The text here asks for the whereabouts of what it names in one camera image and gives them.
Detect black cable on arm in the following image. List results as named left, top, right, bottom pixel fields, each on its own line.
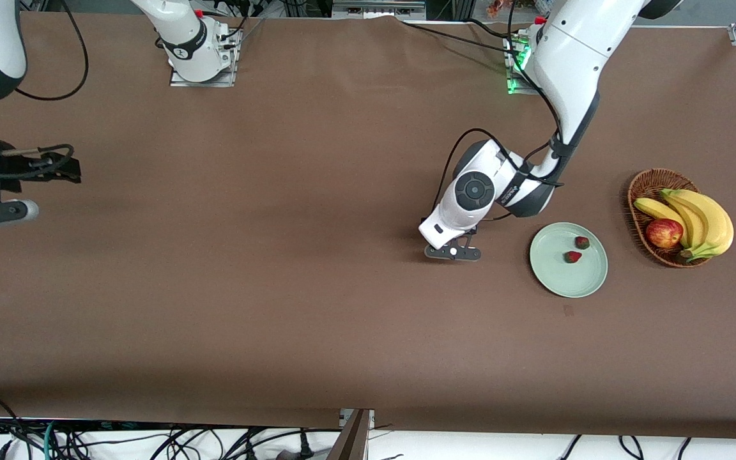
left=15, top=0, right=89, bottom=102
left=433, top=54, right=565, bottom=222

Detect aluminium profile post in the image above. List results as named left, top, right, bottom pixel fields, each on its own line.
left=326, top=409, right=375, bottom=460

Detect yellow banana bunch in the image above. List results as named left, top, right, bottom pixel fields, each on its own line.
left=634, top=188, right=735, bottom=263

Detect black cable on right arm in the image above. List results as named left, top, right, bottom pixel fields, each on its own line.
left=15, top=0, right=89, bottom=102

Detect red apple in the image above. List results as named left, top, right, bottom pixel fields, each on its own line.
left=645, top=218, right=684, bottom=250

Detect black cable across table edge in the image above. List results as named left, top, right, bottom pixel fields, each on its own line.
left=397, top=18, right=510, bottom=53

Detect grey equipment box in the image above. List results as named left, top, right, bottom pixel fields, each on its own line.
left=332, top=0, right=427, bottom=20

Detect black floor cable bundle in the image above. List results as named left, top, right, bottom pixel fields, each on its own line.
left=0, top=388, right=343, bottom=460

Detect light green round plate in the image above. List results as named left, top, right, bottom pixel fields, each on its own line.
left=529, top=222, right=609, bottom=299

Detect brown table cover sheet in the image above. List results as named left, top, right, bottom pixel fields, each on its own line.
left=0, top=11, right=736, bottom=441

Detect brown wicker basket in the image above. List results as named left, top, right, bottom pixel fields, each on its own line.
left=627, top=168, right=720, bottom=268

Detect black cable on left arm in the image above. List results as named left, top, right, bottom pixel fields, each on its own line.
left=433, top=54, right=565, bottom=222

